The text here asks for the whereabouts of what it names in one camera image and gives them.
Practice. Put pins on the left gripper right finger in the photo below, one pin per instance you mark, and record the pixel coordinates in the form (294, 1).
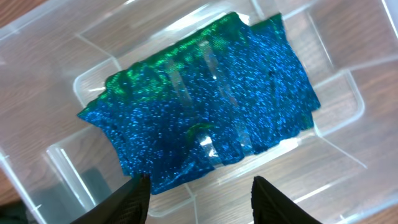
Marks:
(271, 206)

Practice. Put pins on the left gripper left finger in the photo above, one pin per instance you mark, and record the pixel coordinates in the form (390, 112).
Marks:
(128, 205)

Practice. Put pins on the blue green sequin cloth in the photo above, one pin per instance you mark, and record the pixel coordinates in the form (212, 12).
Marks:
(225, 92)

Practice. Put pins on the clear plastic storage bin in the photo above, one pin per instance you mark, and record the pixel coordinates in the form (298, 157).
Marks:
(55, 57)

